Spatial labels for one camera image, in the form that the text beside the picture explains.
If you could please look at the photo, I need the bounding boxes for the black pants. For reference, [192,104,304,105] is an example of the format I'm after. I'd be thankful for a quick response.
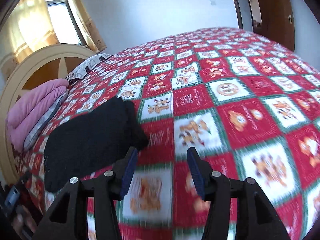
[44,96,149,193]

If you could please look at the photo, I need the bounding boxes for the person's left hand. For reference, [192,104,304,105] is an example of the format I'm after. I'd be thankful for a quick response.
[9,205,43,239]

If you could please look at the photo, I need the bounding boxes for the pink folded quilt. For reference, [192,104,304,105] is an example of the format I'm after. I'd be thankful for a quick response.
[6,79,69,153]

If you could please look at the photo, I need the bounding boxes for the red patchwork bear bedspread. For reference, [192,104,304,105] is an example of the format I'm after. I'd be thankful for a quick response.
[15,28,319,239]

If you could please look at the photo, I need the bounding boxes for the white patterned pillow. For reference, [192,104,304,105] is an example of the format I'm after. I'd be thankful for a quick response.
[65,53,112,83]

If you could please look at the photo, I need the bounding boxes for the cream wooden headboard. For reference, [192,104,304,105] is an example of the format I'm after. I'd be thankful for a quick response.
[1,44,95,184]

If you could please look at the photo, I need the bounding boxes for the yellow patterned curtain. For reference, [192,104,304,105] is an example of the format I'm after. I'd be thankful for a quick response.
[68,0,107,52]

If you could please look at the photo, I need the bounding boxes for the brown wooden door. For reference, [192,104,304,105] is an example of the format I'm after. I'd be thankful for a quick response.
[258,0,295,51]

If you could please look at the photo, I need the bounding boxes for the silver door handle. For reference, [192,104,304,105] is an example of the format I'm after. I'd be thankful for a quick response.
[287,15,293,24]

